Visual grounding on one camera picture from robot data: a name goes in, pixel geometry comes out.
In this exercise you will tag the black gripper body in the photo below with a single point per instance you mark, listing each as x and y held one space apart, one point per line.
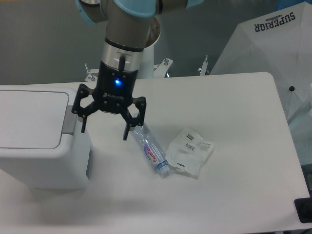
114 89

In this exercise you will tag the white trash can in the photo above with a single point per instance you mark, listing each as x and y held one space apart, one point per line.
67 166

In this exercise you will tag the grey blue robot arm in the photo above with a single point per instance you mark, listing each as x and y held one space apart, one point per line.
127 35

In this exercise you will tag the clear plastic water bottle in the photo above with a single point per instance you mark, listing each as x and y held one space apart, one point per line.
151 149

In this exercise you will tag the clear plastic packaging bag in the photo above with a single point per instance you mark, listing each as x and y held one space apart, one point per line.
188 151

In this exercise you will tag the white superior umbrella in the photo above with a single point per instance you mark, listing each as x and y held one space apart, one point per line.
279 43

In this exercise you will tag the black device at edge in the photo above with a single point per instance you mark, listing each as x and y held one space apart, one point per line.
304 209

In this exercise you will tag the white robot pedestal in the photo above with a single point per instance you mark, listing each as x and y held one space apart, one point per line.
148 69

